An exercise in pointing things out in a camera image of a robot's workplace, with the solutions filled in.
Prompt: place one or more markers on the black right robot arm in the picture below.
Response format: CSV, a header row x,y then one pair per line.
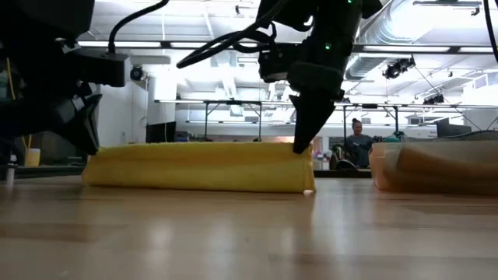
x,y
330,15

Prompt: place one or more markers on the white bottle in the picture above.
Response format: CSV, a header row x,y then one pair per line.
x,y
10,171

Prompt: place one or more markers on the silver ventilation duct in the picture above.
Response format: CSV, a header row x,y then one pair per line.
x,y
393,27

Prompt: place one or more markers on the black metal table frame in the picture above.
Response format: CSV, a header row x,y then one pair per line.
x,y
232,102
369,105

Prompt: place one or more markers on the black overhead camera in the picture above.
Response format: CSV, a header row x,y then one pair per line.
x,y
136,73

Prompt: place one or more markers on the yellow microfiber towel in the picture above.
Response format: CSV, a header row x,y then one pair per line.
x,y
194,167

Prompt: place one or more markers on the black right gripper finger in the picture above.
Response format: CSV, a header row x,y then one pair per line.
x,y
309,120

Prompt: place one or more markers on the yellow plastic cup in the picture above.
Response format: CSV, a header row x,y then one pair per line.
x,y
33,157

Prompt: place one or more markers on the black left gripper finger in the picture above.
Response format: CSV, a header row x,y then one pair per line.
x,y
85,128

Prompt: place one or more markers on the blue microfiber towel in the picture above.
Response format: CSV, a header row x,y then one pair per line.
x,y
397,136

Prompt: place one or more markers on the person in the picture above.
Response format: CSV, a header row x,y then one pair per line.
x,y
360,145

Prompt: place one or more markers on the black office chair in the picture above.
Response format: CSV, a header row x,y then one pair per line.
x,y
344,159

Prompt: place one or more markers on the orange translucent plastic tray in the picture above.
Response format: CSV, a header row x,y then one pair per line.
x,y
379,167

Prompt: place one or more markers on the black overhead rig beam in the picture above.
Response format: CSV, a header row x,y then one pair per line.
x,y
453,49

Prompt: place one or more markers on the black ceiling spotlight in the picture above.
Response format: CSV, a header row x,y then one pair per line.
x,y
397,68
433,100

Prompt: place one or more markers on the black computer monitor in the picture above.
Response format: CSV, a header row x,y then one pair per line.
x,y
161,133
451,130

